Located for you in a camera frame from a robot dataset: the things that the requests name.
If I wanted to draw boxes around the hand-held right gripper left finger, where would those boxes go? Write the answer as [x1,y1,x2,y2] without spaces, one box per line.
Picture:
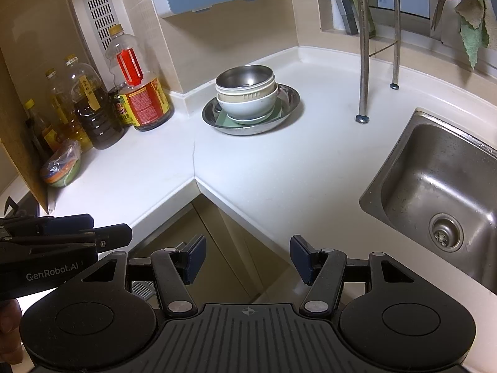
[80,235,207,318]

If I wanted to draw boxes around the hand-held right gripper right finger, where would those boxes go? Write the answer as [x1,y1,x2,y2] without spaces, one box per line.
[290,235,416,318]

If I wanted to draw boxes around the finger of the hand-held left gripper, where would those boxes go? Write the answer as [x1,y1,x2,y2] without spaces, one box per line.
[0,214,95,237]
[0,223,133,253]

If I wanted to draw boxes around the green square plate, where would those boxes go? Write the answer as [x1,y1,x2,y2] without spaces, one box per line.
[215,103,288,130]

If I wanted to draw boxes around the large shallow steel plate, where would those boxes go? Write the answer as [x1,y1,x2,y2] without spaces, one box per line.
[202,83,301,137]

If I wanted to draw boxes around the white ceramic bowl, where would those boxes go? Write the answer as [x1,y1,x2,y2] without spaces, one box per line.
[216,83,280,122]

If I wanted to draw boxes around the cream plastic bowl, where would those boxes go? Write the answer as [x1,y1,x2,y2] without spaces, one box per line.
[216,76,277,104]

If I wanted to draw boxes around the deep stainless steel bowl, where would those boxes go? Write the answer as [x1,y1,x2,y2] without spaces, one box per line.
[215,65,276,90]

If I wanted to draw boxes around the plastic-wrapped colourful bowls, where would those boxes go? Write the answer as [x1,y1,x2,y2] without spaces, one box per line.
[41,139,83,188]

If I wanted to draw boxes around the person's left hand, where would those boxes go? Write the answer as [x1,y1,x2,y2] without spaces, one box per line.
[0,299,25,371]

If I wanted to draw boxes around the beige cabinet door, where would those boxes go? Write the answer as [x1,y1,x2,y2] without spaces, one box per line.
[202,196,307,304]
[128,196,218,304]

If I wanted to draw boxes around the metal cabinet vent grille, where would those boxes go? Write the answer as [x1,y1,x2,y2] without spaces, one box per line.
[132,282,154,301]

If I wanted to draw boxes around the cardboard splash guard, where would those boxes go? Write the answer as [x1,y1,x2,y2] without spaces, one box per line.
[0,47,57,215]

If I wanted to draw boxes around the small yellow-capped bottle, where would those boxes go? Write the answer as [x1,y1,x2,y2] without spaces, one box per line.
[24,99,59,157]

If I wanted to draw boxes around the large dark oil bottle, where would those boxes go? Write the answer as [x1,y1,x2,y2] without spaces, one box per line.
[63,55,127,150]

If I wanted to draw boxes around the medium golden oil bottle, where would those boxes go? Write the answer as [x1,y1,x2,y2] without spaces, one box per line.
[44,69,94,152]

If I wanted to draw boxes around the dark sauce jar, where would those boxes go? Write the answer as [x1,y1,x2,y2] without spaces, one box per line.
[109,87,135,128]

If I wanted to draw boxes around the stainless steel sink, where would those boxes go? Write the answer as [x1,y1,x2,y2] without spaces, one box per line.
[359,108,497,294]

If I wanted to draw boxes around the steel dish rack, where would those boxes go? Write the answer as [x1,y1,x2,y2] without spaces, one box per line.
[355,0,412,123]

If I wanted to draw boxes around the green flat board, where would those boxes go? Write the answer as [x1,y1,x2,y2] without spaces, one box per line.
[338,0,376,38]

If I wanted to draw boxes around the grey flat board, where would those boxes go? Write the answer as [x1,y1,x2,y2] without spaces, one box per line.
[324,0,360,35]

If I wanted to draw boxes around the green dish cloth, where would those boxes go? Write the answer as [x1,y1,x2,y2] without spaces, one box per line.
[455,0,490,70]

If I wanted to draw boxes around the red-handled clear bottle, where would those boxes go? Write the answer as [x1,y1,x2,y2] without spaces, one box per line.
[105,24,174,132]

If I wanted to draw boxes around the white wall vent grille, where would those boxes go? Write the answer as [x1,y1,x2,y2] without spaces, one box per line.
[80,0,117,52]

